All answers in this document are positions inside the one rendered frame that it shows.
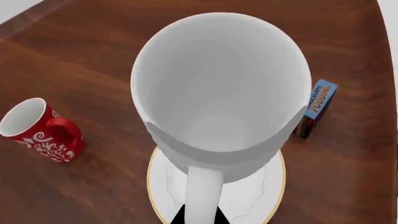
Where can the red mug with white pattern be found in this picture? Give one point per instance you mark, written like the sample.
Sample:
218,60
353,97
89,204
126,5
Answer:
46,137

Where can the white ceramic mug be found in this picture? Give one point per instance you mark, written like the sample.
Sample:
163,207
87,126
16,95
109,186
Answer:
217,93

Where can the white plate with gold rim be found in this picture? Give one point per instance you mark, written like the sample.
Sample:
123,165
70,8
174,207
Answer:
248,200

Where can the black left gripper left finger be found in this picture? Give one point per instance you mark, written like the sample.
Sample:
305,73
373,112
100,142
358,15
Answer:
179,217

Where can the blue chocolate pudding box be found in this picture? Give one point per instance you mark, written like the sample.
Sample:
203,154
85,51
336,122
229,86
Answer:
317,109

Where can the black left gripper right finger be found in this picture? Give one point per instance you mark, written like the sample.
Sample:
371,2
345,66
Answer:
220,218

